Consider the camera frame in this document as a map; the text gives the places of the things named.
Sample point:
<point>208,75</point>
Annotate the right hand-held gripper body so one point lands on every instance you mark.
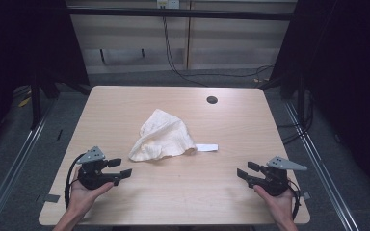
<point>274,183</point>

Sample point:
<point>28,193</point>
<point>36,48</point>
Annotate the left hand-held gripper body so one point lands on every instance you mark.
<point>91,176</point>

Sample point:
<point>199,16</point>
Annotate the cream towel with white label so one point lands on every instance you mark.
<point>163,138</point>

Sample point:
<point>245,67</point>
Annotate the person's left hand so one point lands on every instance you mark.
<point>82,197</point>

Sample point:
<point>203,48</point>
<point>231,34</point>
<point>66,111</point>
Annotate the person's right hand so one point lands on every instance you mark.
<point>281,207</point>

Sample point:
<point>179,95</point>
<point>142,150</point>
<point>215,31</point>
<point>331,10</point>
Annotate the grey tape piece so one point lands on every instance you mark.
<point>52,198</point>
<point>306,195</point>

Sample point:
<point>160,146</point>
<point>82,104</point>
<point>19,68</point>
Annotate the black tape strip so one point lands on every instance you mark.
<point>59,134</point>

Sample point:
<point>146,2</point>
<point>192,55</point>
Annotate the black metal stand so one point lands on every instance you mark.
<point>36,106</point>

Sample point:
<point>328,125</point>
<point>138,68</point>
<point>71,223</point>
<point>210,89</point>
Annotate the yellow object on floor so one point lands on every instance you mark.
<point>24,102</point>

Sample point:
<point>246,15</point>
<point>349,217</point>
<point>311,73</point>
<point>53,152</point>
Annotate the black curtain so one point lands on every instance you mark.
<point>22,41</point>
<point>347,64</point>

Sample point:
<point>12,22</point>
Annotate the black horizontal metal bar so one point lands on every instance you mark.
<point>125,12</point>

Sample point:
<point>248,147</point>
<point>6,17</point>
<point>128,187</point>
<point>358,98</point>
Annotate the metal floor rail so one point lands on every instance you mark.
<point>13,173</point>
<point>321,170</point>

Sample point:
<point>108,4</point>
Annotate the white wall power outlet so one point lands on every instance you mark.
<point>168,4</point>

